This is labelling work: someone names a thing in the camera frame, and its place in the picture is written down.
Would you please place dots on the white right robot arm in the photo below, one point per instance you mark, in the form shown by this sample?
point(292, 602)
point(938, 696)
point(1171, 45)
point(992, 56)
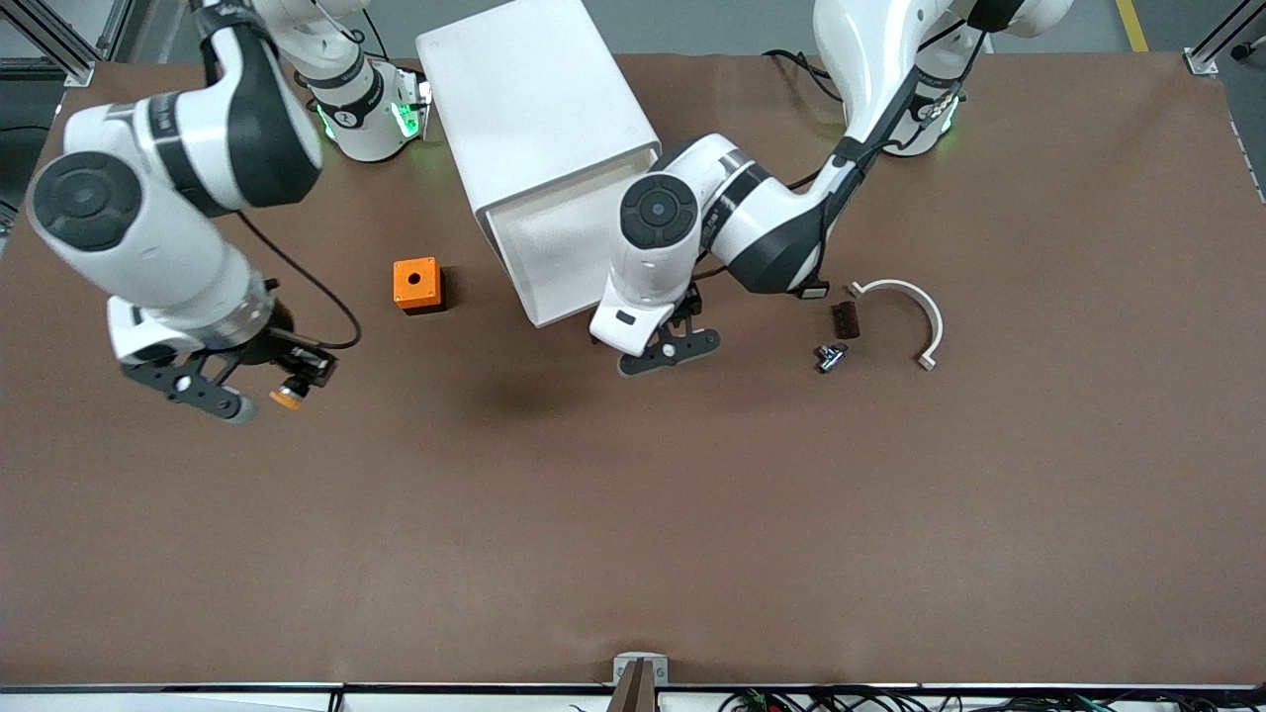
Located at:
point(188, 198)

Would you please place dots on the brown terminal block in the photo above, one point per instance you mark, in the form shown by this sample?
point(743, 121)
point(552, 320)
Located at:
point(847, 319)

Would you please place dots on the aluminium frame profile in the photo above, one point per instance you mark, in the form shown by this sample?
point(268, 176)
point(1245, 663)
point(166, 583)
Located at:
point(1221, 44)
point(59, 49)

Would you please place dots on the orange button enclosure box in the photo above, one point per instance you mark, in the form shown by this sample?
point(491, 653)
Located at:
point(415, 282)

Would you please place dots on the white curved pipe clamp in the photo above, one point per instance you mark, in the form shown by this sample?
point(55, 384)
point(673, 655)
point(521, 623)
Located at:
point(930, 311)

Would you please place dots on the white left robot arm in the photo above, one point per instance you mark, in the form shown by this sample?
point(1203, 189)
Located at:
point(762, 227)

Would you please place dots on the silver key switch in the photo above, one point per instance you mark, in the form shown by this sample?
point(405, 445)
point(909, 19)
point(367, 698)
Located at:
point(831, 358)

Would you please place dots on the orange push button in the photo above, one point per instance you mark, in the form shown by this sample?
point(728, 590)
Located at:
point(285, 399)

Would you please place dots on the black button with white cap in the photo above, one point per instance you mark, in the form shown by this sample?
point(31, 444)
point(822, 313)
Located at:
point(813, 290)

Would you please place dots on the grey metal table bracket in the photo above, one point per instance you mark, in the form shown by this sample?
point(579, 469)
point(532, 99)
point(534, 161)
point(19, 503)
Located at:
point(640, 674)

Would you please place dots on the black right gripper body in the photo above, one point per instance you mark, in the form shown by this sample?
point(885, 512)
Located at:
point(274, 341)

